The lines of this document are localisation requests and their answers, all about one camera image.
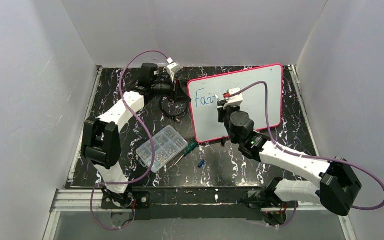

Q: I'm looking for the green handled screwdriver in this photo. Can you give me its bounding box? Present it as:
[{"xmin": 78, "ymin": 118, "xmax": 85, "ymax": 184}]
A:
[{"xmin": 172, "ymin": 140, "xmax": 198, "ymax": 167}]

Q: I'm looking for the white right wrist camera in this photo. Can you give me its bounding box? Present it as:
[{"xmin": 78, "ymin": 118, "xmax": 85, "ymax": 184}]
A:
[{"xmin": 223, "ymin": 87, "xmax": 244, "ymax": 109}]

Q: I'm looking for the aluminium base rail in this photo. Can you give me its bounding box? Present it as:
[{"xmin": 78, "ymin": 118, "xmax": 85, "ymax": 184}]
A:
[{"xmin": 49, "ymin": 187, "xmax": 350, "ymax": 221}]

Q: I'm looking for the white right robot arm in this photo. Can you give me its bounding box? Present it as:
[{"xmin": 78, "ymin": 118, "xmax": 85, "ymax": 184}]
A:
[{"xmin": 217, "ymin": 100, "xmax": 362, "ymax": 216}]

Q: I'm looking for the clear plastic screw box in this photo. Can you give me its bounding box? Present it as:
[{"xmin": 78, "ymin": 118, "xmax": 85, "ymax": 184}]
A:
[{"xmin": 136, "ymin": 125, "xmax": 188, "ymax": 173}]

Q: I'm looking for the blue marker cap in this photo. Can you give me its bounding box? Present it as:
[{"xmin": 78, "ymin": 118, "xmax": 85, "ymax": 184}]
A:
[{"xmin": 198, "ymin": 159, "xmax": 205, "ymax": 168}]

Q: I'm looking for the black whiteboard clip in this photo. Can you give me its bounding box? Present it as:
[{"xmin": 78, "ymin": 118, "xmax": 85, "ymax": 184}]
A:
[{"xmin": 220, "ymin": 137, "xmax": 227, "ymax": 147}]

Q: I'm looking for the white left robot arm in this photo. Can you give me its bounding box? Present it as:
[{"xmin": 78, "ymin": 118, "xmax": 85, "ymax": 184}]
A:
[{"xmin": 81, "ymin": 62, "xmax": 191, "ymax": 195}]

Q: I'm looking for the pink framed whiteboard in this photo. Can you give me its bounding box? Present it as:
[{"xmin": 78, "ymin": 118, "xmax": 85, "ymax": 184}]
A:
[{"xmin": 187, "ymin": 63, "xmax": 284, "ymax": 143}]

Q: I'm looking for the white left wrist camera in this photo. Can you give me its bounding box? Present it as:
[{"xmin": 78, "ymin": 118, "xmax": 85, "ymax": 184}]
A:
[{"xmin": 166, "ymin": 57, "xmax": 183, "ymax": 82}]

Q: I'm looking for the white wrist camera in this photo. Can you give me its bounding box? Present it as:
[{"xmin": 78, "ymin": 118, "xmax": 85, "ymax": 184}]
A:
[
  {"xmin": 223, "ymin": 87, "xmax": 244, "ymax": 109},
  {"xmin": 166, "ymin": 57, "xmax": 183, "ymax": 82}
]

